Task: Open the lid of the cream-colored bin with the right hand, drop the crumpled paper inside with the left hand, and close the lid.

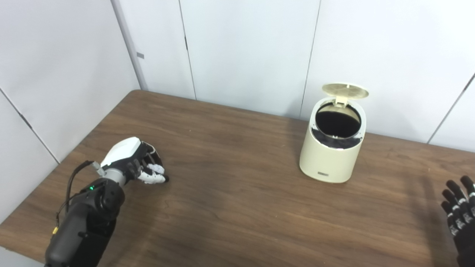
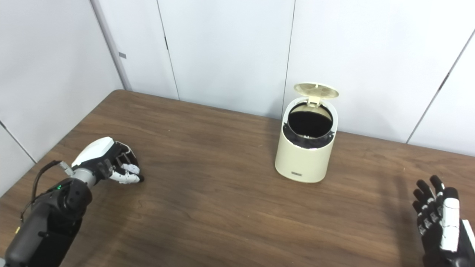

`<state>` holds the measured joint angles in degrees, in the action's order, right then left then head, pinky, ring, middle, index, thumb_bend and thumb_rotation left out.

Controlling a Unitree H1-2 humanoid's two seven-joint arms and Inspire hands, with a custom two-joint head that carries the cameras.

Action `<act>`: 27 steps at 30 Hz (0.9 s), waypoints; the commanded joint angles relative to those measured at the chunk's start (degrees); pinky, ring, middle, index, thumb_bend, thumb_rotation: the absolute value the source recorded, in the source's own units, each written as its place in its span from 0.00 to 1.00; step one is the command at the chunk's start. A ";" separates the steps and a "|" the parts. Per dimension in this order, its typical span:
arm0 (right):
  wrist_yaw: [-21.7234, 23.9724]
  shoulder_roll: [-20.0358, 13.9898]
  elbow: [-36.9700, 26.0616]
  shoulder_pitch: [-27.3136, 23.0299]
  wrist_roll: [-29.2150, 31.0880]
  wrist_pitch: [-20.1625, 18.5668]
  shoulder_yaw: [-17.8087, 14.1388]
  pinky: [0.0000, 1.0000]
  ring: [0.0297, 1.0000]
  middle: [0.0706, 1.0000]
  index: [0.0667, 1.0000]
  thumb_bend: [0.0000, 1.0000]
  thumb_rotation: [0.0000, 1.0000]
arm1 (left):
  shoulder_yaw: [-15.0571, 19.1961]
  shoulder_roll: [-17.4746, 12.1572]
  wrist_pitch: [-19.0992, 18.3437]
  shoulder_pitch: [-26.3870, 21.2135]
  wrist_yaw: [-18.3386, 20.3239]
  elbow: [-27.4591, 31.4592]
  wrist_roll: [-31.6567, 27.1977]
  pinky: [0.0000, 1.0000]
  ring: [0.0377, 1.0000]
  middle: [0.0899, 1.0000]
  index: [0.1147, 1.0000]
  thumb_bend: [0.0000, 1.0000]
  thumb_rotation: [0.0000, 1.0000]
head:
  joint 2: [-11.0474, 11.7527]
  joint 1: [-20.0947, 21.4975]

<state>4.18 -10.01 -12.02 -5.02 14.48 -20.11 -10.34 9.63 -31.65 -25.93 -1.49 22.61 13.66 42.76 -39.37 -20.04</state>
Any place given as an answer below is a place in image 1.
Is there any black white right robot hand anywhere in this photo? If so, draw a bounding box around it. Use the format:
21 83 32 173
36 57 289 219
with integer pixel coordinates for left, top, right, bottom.
441 175 475 267

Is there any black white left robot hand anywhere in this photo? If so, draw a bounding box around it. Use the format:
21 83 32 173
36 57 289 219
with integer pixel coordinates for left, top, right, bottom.
100 137 170 185

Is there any cream round bin lid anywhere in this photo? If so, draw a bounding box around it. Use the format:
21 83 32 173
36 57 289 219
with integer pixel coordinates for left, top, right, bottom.
322 83 369 107

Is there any cream-colored bin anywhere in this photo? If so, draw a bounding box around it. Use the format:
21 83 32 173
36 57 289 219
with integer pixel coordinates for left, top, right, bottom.
299 96 367 184

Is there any grey wall post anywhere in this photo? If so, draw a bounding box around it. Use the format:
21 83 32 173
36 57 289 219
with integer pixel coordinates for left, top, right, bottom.
111 0 149 91

